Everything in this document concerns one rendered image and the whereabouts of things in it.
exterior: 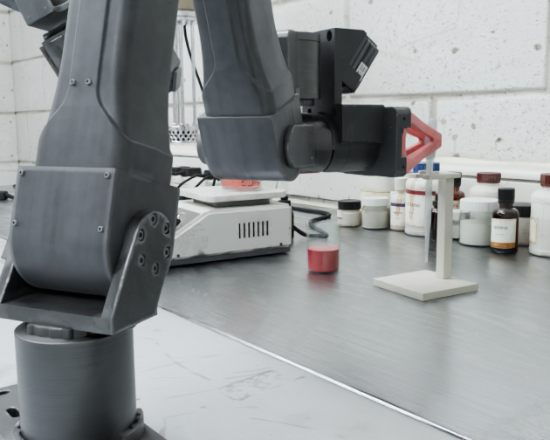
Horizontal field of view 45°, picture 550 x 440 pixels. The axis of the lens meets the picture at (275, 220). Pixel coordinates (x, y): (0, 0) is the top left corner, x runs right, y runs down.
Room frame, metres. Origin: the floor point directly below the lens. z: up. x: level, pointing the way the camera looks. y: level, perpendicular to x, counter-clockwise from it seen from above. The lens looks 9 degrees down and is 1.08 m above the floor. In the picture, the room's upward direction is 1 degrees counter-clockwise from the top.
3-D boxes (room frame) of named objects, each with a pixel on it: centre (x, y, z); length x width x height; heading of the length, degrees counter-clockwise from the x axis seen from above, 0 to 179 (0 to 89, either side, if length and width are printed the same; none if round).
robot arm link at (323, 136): (0.63, -0.02, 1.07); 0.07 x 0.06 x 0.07; 121
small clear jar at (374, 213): (1.13, -0.17, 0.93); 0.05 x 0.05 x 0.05
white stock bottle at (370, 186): (1.19, -0.19, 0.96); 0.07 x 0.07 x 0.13
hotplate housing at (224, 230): (0.92, 0.08, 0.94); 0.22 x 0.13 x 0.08; 120
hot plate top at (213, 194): (0.94, 0.06, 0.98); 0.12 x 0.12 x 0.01; 30
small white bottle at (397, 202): (1.11, -0.21, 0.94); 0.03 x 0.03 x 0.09
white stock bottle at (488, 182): (1.04, -0.33, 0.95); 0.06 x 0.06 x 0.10
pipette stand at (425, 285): (0.71, -0.16, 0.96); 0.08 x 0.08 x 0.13; 31
